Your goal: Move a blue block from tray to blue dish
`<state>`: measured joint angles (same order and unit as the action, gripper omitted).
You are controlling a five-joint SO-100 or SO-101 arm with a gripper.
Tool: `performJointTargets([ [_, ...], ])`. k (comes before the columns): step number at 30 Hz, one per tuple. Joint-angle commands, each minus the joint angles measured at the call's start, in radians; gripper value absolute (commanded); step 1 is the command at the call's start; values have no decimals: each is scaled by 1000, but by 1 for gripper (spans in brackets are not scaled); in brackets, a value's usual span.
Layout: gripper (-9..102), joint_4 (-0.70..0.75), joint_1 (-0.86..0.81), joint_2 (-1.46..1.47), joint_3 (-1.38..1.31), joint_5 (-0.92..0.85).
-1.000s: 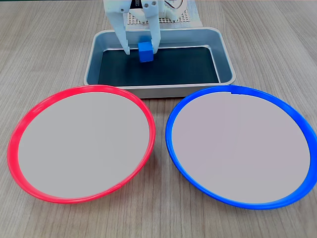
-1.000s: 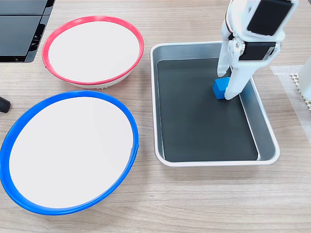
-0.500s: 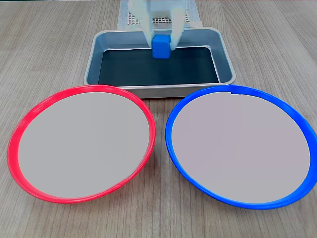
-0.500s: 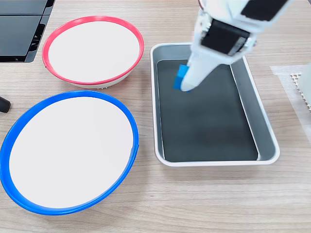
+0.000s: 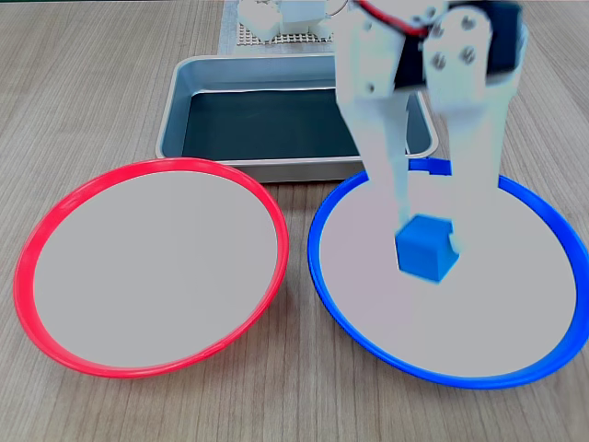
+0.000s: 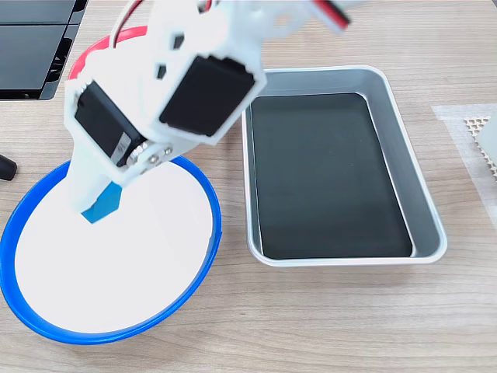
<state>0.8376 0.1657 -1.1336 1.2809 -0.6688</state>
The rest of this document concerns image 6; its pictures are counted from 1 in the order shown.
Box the blue cube block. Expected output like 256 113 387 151
81 181 122 225

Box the red round dish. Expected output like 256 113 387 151
68 25 151 82

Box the blue round dish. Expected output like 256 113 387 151
0 155 223 346

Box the black tray liner mat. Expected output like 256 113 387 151
250 92 413 260

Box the silver metal tray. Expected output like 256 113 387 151
241 65 448 267

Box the black rounded object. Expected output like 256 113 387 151
0 154 18 182

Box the black flat panel device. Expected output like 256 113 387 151
0 0 89 102

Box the white mesh mat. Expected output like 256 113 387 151
464 115 497 182

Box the red white black servo cable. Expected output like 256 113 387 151
309 0 353 35
109 0 147 50

